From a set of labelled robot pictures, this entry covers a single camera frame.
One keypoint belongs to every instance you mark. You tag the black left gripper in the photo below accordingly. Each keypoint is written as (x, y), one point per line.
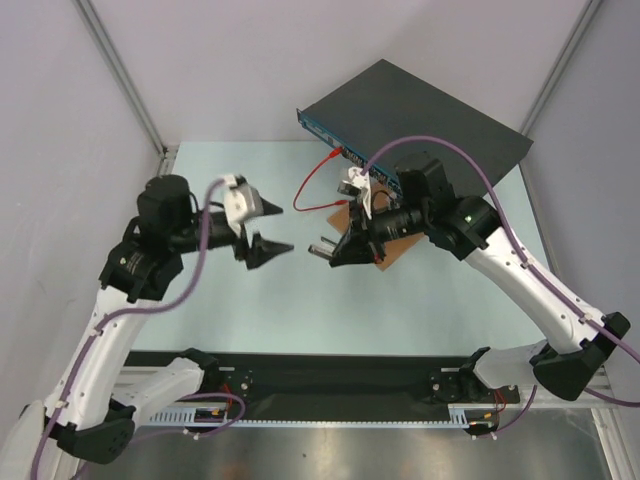
(263, 249)

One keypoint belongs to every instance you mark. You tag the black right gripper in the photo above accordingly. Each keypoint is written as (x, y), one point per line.
(360, 232)

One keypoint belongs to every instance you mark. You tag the silver transceiver module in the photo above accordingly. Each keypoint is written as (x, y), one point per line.
(324, 249)

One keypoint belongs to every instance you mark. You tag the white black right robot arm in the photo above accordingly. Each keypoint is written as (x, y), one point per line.
(578, 338)

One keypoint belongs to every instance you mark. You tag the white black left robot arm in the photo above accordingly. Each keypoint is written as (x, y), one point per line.
(154, 269)

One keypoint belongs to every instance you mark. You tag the wooden base board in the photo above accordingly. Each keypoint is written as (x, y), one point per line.
(383, 198)

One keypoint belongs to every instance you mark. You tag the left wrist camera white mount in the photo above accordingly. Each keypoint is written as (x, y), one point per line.
(241, 203)

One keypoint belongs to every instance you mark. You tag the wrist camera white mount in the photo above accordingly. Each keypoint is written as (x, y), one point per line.
(356, 184)
(241, 203)

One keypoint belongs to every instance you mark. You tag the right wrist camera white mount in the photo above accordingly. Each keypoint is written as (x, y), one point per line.
(356, 184)

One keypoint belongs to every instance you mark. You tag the aluminium frame post left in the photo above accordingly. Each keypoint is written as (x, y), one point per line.
(107, 49)

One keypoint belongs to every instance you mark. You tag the aluminium frame post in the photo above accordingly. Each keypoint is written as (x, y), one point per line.
(574, 39)
(107, 49)

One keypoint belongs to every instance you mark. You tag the blue black network switch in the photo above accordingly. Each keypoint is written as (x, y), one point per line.
(384, 103)

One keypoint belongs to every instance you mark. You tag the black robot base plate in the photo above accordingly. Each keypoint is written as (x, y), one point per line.
(351, 386)

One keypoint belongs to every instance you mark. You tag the grey slotted cable duct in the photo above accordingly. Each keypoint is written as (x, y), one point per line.
(208, 418)

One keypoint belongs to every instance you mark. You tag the aluminium frame post right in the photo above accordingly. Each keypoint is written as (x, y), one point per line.
(574, 39)

